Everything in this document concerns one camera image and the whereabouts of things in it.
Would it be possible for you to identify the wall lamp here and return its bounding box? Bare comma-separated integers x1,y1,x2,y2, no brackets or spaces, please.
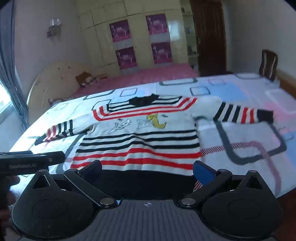
47,19,63,37

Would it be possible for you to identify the printed white bed blanket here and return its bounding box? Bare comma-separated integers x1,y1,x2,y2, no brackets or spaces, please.
10,73,296,198

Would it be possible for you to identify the cream bed headboard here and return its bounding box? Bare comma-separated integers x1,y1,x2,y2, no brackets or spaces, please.
26,60,93,112

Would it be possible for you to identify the purple wall poster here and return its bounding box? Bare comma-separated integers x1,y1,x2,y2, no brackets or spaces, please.
146,13,168,36
115,47,137,69
151,42,173,65
109,19,130,43

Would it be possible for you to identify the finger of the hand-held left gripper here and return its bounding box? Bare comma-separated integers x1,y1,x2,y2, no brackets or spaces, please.
31,151,66,165

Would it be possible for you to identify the window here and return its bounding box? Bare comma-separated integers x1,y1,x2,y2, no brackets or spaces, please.
0,83,14,121

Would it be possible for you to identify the white brown patterned pillow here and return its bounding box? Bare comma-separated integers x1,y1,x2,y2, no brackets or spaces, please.
48,96,75,104

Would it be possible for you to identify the pink bed sheet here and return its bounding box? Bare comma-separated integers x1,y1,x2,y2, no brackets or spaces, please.
70,62,200,98

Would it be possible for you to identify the cream corner shelf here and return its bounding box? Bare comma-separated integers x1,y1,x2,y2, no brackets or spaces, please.
181,7,200,70

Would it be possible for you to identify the grey curtain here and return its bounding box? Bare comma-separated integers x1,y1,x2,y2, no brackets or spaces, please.
0,9,29,130

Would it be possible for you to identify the striped knit sweater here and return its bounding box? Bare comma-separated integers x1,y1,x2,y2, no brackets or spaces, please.
34,94,274,200

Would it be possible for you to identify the dark wooden door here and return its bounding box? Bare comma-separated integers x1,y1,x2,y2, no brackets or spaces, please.
190,0,228,76

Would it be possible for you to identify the cream wardrobe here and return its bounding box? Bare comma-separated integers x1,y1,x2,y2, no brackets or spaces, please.
76,0,193,72

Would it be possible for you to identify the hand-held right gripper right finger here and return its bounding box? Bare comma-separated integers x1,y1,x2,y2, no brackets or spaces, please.
178,161,264,207

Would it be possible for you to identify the person's left hand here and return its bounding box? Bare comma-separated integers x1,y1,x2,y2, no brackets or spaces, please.
3,176,21,206

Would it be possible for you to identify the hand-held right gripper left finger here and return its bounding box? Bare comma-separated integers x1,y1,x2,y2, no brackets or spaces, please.
32,160,118,208

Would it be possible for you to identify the wooden chair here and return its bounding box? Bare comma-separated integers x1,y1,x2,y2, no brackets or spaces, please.
258,49,278,81

